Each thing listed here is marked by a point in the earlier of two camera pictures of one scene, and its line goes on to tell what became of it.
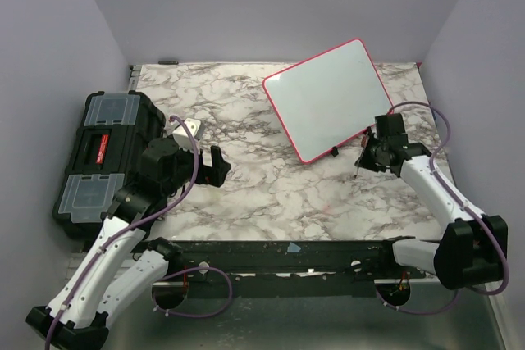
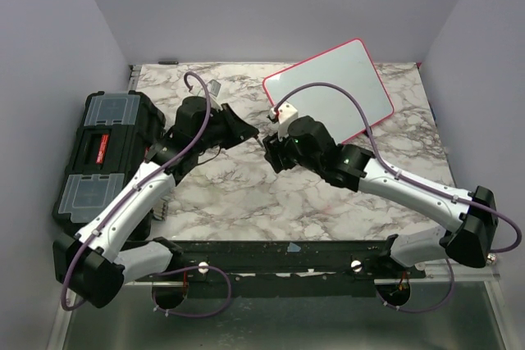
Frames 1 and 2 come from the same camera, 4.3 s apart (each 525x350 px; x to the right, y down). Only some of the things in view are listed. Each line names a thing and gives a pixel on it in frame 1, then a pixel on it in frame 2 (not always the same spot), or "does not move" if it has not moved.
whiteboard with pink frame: [330, 98] does not move
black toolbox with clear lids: [107, 156] does not move
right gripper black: [364, 161] → [274, 147]
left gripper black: [216, 175] → [239, 131]
